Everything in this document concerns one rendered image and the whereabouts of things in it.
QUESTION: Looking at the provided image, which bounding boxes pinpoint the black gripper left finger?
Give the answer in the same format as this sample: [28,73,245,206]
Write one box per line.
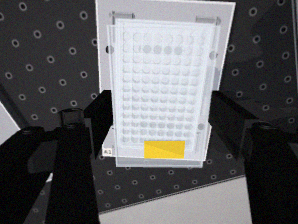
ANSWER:
[0,90,113,224]

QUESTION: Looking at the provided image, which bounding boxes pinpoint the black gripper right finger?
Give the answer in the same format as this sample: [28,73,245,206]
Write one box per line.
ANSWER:
[208,90,298,224]

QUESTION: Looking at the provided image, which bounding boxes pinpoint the white multi-well plate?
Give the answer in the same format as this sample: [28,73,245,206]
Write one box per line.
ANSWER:
[115,18,214,25]

